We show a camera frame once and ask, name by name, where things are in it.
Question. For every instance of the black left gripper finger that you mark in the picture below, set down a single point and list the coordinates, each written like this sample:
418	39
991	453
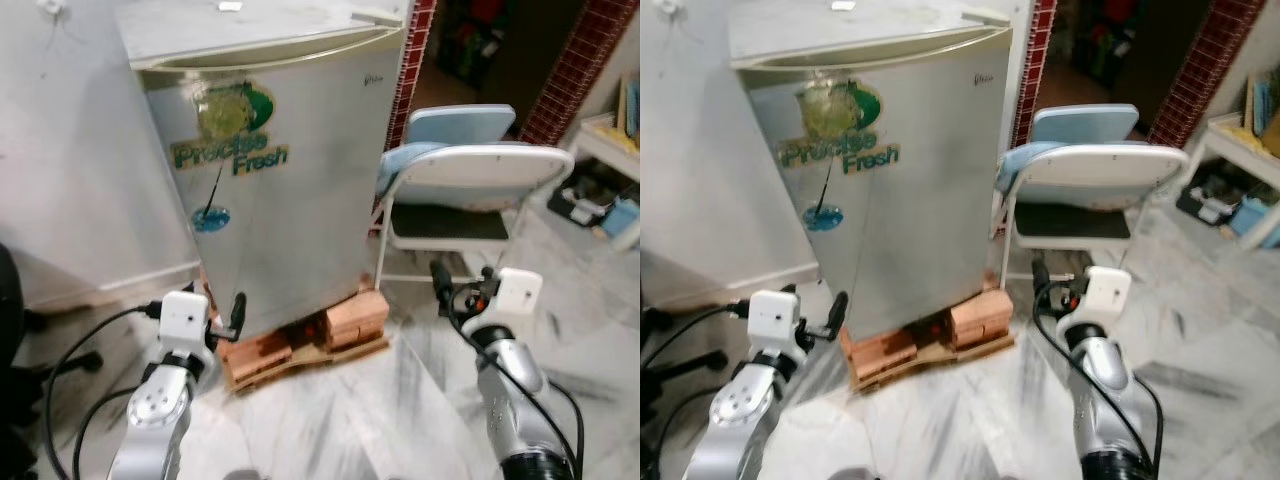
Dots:
239	315
840	315

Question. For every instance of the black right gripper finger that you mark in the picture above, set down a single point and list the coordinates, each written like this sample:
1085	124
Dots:
441	280
1041	280

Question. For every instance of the silver fridge door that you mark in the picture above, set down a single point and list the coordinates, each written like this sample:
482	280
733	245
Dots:
300	220
920	220

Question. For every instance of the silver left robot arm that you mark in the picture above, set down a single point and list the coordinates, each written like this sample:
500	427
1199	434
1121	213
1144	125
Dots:
155	410
740	410

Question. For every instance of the silver mini fridge body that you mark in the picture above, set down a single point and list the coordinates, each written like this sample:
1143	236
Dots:
860	28
250	28

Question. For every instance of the red brick stack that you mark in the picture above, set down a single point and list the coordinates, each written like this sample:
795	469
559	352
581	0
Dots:
255	358
880	358
357	318
983	316

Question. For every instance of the white folding chair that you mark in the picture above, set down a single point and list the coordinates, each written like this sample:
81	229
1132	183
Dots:
1095	170
480	172

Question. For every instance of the black storage box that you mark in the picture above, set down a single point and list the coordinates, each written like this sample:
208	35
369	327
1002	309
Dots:
1205	190
580	195

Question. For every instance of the light blue chair cushion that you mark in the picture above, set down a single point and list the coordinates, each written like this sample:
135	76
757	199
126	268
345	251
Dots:
460	125
1085	123

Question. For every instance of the blue plastic box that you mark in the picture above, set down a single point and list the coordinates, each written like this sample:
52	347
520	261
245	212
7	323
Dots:
622	218
1255	215

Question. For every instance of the white side table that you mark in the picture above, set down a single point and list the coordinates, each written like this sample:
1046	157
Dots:
610	145
1230	140

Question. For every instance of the narrow red tiled pillar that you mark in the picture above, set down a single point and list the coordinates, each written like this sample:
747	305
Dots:
1035	70
412	70

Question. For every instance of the large white panel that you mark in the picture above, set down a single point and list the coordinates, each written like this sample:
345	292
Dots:
70	150
700	150

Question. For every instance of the stack of books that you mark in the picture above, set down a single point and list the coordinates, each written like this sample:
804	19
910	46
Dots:
632	105
1265	110

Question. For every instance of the wide red tiled pillar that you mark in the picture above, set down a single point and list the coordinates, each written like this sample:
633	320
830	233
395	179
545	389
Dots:
1205	60
580	65

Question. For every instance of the small white tag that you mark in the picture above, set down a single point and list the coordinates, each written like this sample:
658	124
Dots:
230	7
843	5

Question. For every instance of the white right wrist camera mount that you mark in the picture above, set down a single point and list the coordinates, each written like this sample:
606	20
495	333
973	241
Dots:
518	295
1107	292

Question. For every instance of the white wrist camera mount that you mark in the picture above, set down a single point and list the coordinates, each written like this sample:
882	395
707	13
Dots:
183	318
1107	292
773	318
518	295

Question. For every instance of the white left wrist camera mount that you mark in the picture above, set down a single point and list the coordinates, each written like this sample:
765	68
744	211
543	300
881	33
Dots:
183	318
773	318

